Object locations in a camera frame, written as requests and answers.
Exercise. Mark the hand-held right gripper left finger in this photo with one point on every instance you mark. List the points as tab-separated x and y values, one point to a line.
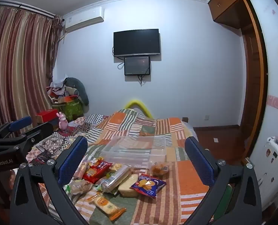
72	160

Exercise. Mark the checkered cloth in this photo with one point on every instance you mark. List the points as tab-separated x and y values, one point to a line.
94	118

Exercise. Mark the red box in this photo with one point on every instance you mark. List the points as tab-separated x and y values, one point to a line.
47	114

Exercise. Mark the clear bun packet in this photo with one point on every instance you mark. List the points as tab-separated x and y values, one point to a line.
80	185

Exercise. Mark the white sliding wardrobe door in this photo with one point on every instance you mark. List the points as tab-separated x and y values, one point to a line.
270	75

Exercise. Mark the grey pillow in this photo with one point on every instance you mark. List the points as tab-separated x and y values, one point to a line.
79	86

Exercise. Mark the clear cracker tube packet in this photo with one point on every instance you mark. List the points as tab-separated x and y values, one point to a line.
115	179

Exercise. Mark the clear packet of fried snacks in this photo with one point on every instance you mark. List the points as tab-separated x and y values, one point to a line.
159	168

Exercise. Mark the patterned quilt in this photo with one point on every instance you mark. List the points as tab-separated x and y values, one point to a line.
49	145

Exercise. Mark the small black wall monitor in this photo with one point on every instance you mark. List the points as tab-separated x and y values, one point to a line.
137	65

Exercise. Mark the green snack packet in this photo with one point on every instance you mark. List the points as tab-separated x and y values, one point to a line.
110	174

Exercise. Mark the blue snack packet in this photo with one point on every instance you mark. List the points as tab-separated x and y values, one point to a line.
147	185

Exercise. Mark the pile of clothes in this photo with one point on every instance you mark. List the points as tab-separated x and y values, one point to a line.
56	90

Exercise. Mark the wooden overhead cabinet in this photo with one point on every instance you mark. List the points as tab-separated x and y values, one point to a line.
228	2

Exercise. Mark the black wall television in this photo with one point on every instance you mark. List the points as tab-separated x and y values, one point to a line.
136	42

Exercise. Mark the clear plastic container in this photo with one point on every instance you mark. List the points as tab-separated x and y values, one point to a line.
134	154

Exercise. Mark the yellow foam tube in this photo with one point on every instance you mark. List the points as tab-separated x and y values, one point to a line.
135	102

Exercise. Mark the pink plush toy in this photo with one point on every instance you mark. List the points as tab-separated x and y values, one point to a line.
62	121

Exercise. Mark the striped patchwork blanket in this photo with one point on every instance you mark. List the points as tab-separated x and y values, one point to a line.
171	192

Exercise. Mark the long biscuit stick packet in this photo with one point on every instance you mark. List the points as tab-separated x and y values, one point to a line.
81	170

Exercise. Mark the striped curtain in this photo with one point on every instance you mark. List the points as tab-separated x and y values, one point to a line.
19	63

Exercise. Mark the white air conditioner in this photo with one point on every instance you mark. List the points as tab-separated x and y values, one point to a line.
82	20

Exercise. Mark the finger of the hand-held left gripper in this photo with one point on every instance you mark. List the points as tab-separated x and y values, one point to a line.
20	123
42	130

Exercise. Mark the pale sandwich cake packet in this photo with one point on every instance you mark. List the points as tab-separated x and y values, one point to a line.
127	187

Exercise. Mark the red snack packet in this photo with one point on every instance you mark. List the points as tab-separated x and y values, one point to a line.
94	172

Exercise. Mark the orange-edged cracker packet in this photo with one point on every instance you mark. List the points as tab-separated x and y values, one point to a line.
106	205

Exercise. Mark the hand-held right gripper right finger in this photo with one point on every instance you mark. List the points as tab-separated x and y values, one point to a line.
198	163

